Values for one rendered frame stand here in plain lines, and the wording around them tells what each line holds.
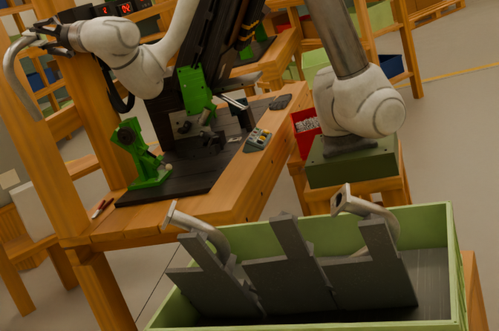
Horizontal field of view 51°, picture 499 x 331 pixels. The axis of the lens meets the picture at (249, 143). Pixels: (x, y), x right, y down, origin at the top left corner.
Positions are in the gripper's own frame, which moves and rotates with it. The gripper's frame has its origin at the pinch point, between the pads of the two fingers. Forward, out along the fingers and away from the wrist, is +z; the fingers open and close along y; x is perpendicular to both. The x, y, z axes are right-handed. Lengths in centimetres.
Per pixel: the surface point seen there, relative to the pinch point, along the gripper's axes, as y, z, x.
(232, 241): -53, -67, 18
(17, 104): -18.9, 12.1, 9.6
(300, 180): -91, -48, -50
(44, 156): -38.2, 8.8, 12.4
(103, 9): -12, 23, -49
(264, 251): -56, -76, 17
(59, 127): -41.1, 24.8, -7.5
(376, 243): -24, -116, 33
